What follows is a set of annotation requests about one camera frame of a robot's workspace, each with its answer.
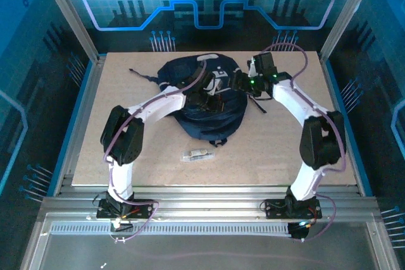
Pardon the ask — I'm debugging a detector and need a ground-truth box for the right aluminium frame post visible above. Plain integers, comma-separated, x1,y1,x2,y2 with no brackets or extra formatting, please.
318,0,382,62

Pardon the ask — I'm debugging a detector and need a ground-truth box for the aluminium frame post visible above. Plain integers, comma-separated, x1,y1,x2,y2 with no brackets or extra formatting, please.
35,0,103,64
318,0,382,62

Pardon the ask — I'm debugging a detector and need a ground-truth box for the left aluminium frame post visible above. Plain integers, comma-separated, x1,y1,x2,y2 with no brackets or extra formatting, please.
35,0,103,64

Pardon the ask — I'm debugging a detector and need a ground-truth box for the black controller box with LED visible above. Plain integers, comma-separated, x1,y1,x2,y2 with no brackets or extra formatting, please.
287,221,310,242

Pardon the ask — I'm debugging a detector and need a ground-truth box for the left aluminium side rail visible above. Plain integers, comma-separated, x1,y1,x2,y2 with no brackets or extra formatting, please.
52,54,107,197

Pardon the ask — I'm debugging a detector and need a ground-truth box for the small clear supplies bag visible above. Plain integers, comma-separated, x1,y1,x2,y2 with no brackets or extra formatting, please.
179,149,216,163

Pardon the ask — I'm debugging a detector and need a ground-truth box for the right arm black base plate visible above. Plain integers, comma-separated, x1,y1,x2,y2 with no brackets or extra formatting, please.
264,199,323,220

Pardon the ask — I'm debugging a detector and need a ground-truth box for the right aluminium side rail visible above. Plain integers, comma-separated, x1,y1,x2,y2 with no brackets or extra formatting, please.
318,53,373,197

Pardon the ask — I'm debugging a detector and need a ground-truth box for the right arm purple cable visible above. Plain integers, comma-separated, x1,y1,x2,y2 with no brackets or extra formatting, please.
251,42,347,243

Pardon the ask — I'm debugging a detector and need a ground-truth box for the slotted grey cable duct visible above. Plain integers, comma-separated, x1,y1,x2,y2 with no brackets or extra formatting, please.
49,223,294,236

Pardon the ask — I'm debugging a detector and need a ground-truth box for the aluminium side rail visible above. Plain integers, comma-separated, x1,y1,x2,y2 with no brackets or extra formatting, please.
318,53,373,197
52,54,107,197

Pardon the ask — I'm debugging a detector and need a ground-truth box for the small white connector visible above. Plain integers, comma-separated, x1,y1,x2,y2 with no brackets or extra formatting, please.
109,218,134,232

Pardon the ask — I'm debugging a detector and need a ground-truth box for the navy blue backpack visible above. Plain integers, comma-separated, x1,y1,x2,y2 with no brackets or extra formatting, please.
128,54,273,147

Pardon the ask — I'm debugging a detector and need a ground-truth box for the wide aluminium frame rail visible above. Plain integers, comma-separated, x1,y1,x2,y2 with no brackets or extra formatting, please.
40,184,380,224

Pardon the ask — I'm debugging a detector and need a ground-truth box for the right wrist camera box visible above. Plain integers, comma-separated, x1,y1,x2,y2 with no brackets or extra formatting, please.
247,57,259,78

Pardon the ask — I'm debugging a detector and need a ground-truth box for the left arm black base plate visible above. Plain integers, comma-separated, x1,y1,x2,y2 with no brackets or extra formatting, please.
96,199,153,220

